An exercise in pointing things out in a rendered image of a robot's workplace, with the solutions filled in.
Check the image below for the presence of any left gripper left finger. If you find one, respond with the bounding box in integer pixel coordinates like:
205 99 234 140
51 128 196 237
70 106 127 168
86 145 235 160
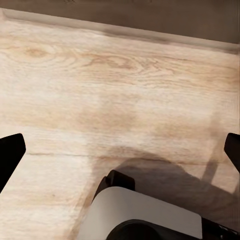
0 133 26 193

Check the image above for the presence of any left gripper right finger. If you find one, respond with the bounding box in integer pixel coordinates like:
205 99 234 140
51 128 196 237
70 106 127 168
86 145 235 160
224 132 240 173

